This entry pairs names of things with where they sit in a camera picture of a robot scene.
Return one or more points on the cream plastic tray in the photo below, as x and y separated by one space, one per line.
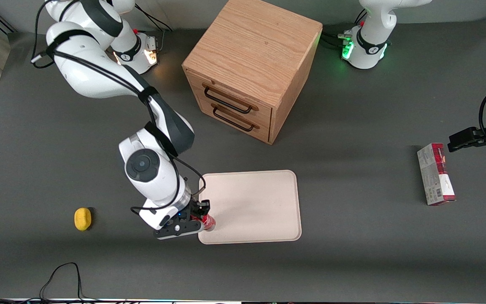
251 207

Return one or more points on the red and grey carton box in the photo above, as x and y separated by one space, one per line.
435 175

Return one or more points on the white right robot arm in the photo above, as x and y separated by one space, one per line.
95 71

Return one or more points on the red coke bottle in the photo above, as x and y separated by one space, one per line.
209 223

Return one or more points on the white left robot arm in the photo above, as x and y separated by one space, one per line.
367 46

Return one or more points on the wooden drawer cabinet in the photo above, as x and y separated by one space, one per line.
251 55

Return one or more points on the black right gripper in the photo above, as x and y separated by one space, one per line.
195 210

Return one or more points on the yellow lemon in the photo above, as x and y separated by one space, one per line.
82 219

